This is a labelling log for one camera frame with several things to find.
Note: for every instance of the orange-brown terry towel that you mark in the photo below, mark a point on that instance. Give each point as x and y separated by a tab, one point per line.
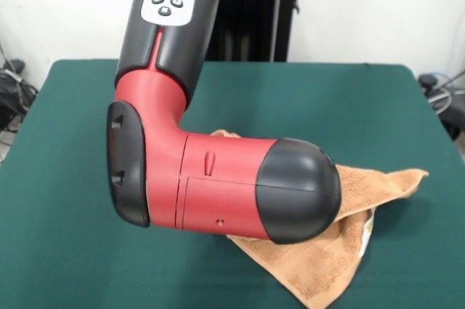
327	251

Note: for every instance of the dark green table cloth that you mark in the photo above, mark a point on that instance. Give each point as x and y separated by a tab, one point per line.
72	214

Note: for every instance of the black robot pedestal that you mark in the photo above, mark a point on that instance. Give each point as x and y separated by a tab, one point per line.
250	25

